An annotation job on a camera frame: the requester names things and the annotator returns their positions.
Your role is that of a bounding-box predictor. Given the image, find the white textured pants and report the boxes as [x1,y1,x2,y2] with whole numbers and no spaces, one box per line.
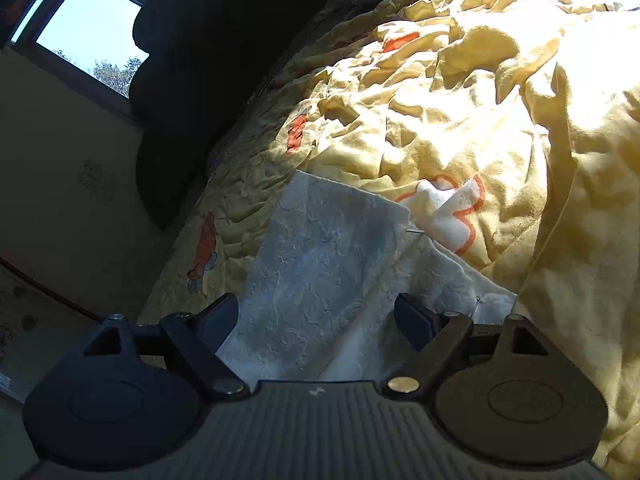
[215,170,518,383]

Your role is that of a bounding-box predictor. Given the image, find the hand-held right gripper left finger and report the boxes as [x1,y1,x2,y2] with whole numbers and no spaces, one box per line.
[82,292,251,401]

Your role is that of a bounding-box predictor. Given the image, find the wall socket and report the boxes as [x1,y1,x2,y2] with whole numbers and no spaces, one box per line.
[79,159,117,203]

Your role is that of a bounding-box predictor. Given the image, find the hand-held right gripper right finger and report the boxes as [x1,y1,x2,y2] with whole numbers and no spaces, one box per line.
[385,292,546,401]

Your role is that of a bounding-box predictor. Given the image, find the yellow printed bedspread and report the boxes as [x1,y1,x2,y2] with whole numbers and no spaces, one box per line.
[135,0,640,480]

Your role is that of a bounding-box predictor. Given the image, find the dark scalloped headboard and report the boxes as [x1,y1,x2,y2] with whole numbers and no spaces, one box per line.
[127,0,341,231]

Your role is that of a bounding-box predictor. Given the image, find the wardrobe with flower stickers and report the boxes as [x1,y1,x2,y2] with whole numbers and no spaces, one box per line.
[0,257,103,403]

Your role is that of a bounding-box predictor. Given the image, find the window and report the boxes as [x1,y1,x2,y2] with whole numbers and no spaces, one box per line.
[10,0,186,98]

